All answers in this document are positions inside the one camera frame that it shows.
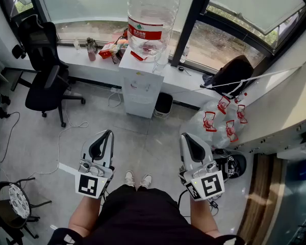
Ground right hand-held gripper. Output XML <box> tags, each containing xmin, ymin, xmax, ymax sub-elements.
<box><xmin>178</xmin><ymin>132</ymin><xmax>226</xmax><ymax>202</ymax></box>

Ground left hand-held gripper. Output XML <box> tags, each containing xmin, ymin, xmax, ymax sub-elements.
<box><xmin>75</xmin><ymin>129</ymin><xmax>116</xmax><ymax>199</ymax></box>

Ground white water dispenser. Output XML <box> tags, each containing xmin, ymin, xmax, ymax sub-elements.
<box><xmin>118</xmin><ymin>46</ymin><xmax>165</xmax><ymax>119</ymax></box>

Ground person's right forearm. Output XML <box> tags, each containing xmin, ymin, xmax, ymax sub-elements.
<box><xmin>190</xmin><ymin>198</ymin><xmax>220</xmax><ymax>239</ymax></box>

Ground person's left forearm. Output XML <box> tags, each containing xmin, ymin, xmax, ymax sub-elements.
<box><xmin>68</xmin><ymin>195</ymin><xmax>103</xmax><ymax>237</ymax></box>

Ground large red-label water bottle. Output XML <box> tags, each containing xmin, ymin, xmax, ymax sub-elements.
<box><xmin>126</xmin><ymin>0</ymin><xmax>181</xmax><ymax>64</ymax></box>

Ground clear bag of empty bottles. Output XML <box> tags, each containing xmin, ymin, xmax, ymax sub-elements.
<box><xmin>186</xmin><ymin>92</ymin><xmax>248</xmax><ymax>150</ymax></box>

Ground black patterned device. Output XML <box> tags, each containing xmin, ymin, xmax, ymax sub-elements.
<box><xmin>211</xmin><ymin>148</ymin><xmax>247</xmax><ymax>183</ymax></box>

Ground person's left white shoe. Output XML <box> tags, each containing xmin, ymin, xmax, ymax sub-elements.
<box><xmin>124</xmin><ymin>170</ymin><xmax>136</xmax><ymax>187</ymax></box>

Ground person's white shoe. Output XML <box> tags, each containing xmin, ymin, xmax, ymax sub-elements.
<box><xmin>124</xmin><ymin>170</ymin><xmax>136</xmax><ymax>187</ymax></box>
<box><xmin>139</xmin><ymin>174</ymin><xmax>153</xmax><ymax>189</ymax></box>

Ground person's right white shoe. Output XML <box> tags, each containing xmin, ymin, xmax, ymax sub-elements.
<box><xmin>139</xmin><ymin>174</ymin><xmax>153</xmax><ymax>189</ymax></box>

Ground person's dark clothing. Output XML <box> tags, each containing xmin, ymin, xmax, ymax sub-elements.
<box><xmin>47</xmin><ymin>184</ymin><xmax>246</xmax><ymax>245</ymax></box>

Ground dark grey cloth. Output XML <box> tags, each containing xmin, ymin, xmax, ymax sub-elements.
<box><xmin>201</xmin><ymin>72</ymin><xmax>216</xmax><ymax>87</ymax></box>

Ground black office chair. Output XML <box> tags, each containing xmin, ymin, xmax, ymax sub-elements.
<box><xmin>11</xmin><ymin>14</ymin><xmax>86</xmax><ymax>129</ymax></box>

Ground white window ledge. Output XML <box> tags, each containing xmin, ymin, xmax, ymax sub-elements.
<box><xmin>56</xmin><ymin>43</ymin><xmax>235</xmax><ymax>104</ymax></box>

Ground small black charger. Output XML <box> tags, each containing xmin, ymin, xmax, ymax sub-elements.
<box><xmin>177</xmin><ymin>66</ymin><xmax>192</xmax><ymax>77</ymax></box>

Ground black backpack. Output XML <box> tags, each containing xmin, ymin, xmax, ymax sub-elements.
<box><xmin>211</xmin><ymin>55</ymin><xmax>254</xmax><ymax>99</ymax></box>

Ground black stool patterned cushion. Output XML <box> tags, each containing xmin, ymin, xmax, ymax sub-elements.
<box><xmin>0</xmin><ymin>177</ymin><xmax>53</xmax><ymax>239</ymax></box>

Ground clear glass pitcher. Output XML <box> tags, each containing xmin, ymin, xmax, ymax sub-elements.
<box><xmin>152</xmin><ymin>54</ymin><xmax>169</xmax><ymax>74</ymax></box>

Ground small clear plastic bottle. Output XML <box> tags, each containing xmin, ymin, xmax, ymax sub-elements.
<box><xmin>180</xmin><ymin>46</ymin><xmax>190</xmax><ymax>64</ymax></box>

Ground thin white rod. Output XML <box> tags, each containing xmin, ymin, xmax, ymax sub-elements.
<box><xmin>192</xmin><ymin>69</ymin><xmax>296</xmax><ymax>93</ymax></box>

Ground red snack box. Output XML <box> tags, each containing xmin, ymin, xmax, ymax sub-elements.
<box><xmin>98</xmin><ymin>41</ymin><xmax>117</xmax><ymax>59</ymax></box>

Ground colourful snack bag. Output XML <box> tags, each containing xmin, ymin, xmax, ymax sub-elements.
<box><xmin>116</xmin><ymin>38</ymin><xmax>130</xmax><ymax>52</ymax></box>

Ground white roller blind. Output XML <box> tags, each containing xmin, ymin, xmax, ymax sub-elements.
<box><xmin>208</xmin><ymin>0</ymin><xmax>306</xmax><ymax>35</ymax></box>
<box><xmin>39</xmin><ymin>0</ymin><xmax>205</xmax><ymax>26</ymax></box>

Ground long white floor cable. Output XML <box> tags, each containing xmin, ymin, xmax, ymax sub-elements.
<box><xmin>22</xmin><ymin>100</ymin><xmax>89</xmax><ymax>176</ymax></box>

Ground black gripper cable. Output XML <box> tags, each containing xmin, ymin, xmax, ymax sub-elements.
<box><xmin>177</xmin><ymin>189</ymin><xmax>220</xmax><ymax>218</ymax></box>

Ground short white power cable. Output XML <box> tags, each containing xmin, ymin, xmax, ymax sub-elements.
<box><xmin>107</xmin><ymin>89</ymin><xmax>124</xmax><ymax>109</ymax></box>

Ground thin black power cable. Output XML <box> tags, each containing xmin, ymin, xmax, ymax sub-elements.
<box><xmin>0</xmin><ymin>111</ymin><xmax>21</xmax><ymax>163</ymax></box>

